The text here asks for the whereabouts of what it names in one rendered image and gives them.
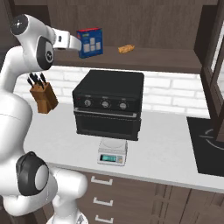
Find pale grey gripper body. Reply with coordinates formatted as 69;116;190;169
68;31;83;53

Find blue boxed food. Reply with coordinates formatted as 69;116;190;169
76;27;104;60

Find white digital scale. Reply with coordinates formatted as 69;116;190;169
96;137;129;167

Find dark wood glass cabinet door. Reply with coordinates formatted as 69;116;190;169
199;0;224;144

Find orange bread piece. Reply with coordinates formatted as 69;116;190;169
117;44;136;55

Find black toaster oven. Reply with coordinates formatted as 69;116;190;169
72;69;145;142

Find wooden knife block with knives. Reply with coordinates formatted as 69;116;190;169
26;72;60;115

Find black toaster oven door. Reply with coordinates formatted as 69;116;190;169
73;109;142;142

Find dark wood drawer front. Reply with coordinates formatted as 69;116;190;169
78;191;159;221
76;210;157;224
82;171;161;203

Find black hob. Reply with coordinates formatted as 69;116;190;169
186;116;224;178

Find dark wood base cupboard door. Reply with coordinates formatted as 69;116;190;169
156;183;194;224
178;188;224;224

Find dark wood wall cabinet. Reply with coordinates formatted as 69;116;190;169
12;0;213;75

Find grey toaster oven door handle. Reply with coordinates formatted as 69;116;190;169
73;107;138;119

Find white drawer handle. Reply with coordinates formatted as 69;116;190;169
90;175;114;186
94;214;115;224
93;197;115;207

